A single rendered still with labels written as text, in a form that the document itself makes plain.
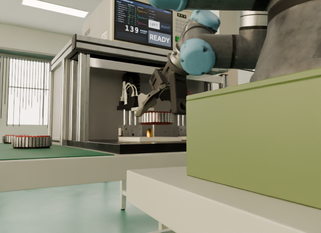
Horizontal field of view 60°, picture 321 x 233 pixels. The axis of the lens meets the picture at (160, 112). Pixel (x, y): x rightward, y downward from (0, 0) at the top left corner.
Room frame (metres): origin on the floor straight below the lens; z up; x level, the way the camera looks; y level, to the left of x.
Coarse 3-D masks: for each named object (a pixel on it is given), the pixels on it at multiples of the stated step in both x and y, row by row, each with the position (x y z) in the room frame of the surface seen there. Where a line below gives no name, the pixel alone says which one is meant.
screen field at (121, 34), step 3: (117, 33) 0.98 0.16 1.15; (120, 33) 0.99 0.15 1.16; (123, 33) 1.00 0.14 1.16; (126, 33) 1.00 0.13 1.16; (123, 36) 1.00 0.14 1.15; (126, 36) 1.00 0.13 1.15; (129, 36) 1.01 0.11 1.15; (132, 36) 1.01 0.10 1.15; (135, 36) 1.02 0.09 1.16; (138, 36) 1.03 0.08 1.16; (141, 36) 1.03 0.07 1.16; (138, 39) 1.03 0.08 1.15; (141, 39) 1.03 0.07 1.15; (144, 39) 1.04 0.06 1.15
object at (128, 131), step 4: (124, 128) 0.99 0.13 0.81; (128, 128) 1.00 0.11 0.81; (132, 128) 1.01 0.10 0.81; (136, 128) 1.01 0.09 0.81; (140, 128) 1.02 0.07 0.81; (124, 132) 0.99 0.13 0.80; (128, 132) 1.00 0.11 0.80; (132, 132) 1.01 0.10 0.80; (136, 132) 1.01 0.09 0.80; (140, 132) 1.02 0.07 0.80; (124, 136) 0.99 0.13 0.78; (128, 136) 1.00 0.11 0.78; (132, 136) 1.01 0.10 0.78; (136, 136) 1.01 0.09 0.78; (140, 136) 1.02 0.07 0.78
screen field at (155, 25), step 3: (150, 21) 1.06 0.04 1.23; (153, 21) 1.06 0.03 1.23; (156, 21) 1.07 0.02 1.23; (150, 24) 1.06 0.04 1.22; (153, 24) 1.06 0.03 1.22; (156, 24) 1.07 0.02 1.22; (159, 24) 1.08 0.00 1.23; (162, 24) 1.08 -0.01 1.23; (165, 24) 1.09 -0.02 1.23; (168, 24) 1.10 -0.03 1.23; (150, 27) 1.06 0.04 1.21; (153, 27) 1.06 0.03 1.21; (156, 27) 1.07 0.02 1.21; (159, 27) 1.08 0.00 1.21; (162, 27) 1.08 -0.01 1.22; (165, 27) 1.09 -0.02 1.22; (168, 27) 1.10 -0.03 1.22; (165, 30) 1.09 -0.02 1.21; (168, 30) 1.10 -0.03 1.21
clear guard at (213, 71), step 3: (213, 69) 1.14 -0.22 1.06; (216, 69) 1.14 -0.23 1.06; (219, 69) 1.14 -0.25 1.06; (222, 69) 1.14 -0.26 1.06; (225, 69) 1.14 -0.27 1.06; (228, 69) 1.14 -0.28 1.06; (231, 69) 1.14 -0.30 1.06; (234, 69) 1.14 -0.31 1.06; (240, 69) 0.91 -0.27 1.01; (243, 69) 0.92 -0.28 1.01; (246, 69) 0.92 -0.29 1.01; (249, 69) 0.94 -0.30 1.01; (210, 72) 1.20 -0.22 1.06; (213, 72) 1.20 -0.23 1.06; (216, 72) 1.20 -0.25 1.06; (219, 72) 1.20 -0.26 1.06; (222, 72) 1.20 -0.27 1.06
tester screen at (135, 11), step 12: (120, 0) 0.99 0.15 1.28; (120, 12) 0.99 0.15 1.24; (132, 12) 1.01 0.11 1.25; (144, 12) 1.04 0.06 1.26; (156, 12) 1.07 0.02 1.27; (168, 12) 1.10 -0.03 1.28; (120, 24) 0.99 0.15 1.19; (132, 24) 1.01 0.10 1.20; (144, 24) 1.04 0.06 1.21; (120, 36) 0.99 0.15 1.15; (144, 36) 1.04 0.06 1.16
